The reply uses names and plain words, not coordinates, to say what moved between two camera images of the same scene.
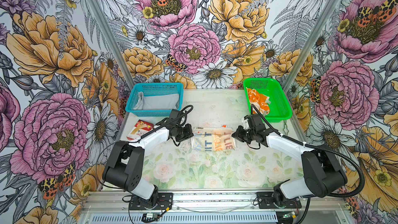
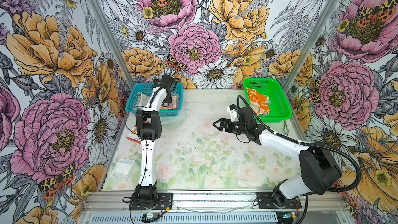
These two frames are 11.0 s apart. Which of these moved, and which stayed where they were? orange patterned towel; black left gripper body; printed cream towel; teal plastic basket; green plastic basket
Moved: printed cream towel; black left gripper body
Stayed: orange patterned towel; green plastic basket; teal plastic basket
